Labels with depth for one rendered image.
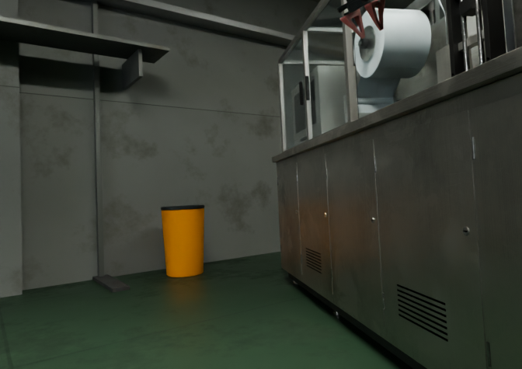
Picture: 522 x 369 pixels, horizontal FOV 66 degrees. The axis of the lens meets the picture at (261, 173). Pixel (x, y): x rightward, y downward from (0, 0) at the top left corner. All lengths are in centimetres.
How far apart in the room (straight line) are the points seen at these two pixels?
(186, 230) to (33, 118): 147
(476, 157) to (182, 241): 260
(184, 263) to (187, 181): 89
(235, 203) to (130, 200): 108
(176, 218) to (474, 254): 255
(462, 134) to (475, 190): 14
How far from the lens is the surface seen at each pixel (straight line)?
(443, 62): 176
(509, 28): 146
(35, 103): 363
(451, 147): 115
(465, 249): 113
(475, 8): 137
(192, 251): 334
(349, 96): 180
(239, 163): 418
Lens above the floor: 63
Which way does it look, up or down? 3 degrees up
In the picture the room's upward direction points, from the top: 3 degrees counter-clockwise
